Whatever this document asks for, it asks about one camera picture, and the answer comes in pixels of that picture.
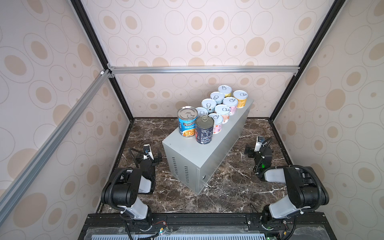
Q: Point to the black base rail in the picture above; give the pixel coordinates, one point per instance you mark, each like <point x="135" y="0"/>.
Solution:
<point x="207" y="226"/>

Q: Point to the purple white label can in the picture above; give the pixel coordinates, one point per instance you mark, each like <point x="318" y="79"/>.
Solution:
<point x="218" y="122"/>

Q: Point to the black red label can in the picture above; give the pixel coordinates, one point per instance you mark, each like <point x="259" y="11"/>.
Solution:
<point x="204" y="129"/>

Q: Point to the silver left side rail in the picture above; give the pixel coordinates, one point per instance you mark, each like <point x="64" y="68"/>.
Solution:
<point x="20" y="185"/>

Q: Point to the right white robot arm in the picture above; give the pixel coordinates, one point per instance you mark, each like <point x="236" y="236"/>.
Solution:
<point x="306" y="192"/>

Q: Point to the green label can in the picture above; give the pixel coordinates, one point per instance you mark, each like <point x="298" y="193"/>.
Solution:
<point x="202" y="111"/>

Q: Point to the silver horizontal back rail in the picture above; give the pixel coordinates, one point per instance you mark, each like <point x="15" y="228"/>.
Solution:
<point x="204" y="70"/>

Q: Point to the pink label can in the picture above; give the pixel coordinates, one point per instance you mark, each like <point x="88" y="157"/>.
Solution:
<point x="232" y="103"/>

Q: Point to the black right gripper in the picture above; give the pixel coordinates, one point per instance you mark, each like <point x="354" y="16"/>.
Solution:
<point x="250" y="149"/>

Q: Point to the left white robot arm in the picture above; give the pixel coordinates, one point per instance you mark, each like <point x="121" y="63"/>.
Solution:
<point x="125" y="184"/>

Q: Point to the light blue bear can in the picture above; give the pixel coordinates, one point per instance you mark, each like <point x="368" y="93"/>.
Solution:
<point x="218" y="97"/>

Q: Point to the yellow orange label can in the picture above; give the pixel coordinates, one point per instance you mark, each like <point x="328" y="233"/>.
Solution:
<point x="241" y="96"/>

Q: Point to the blue label dark can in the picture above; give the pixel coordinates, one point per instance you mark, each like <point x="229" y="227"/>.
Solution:
<point x="187" y="117"/>

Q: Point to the black corner frame post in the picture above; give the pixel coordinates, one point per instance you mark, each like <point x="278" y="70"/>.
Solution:
<point x="319" y="36"/>
<point x="96" y="44"/>

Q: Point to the orange white label can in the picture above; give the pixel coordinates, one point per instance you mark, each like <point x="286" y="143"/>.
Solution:
<point x="224" y="111"/>

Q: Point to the yellow fruit label can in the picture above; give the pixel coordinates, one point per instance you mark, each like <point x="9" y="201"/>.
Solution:
<point x="226" y="90"/>

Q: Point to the grey metal cabinet box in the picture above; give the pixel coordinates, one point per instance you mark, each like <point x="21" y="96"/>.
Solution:
<point x="194" y="164"/>

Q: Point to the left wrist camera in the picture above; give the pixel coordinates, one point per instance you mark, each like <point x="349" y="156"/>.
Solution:
<point x="147" y="152"/>

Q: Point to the black corner frame post right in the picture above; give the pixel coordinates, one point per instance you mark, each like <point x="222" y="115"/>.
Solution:
<point x="319" y="36"/>

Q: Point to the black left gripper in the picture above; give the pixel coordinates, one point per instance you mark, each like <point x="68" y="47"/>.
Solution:
<point x="155" y="161"/>

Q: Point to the black corner frame post left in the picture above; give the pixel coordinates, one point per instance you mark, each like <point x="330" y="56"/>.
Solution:
<point x="96" y="44"/>

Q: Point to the teal brown label can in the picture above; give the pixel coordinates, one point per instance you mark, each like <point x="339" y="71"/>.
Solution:
<point x="209" y="105"/>

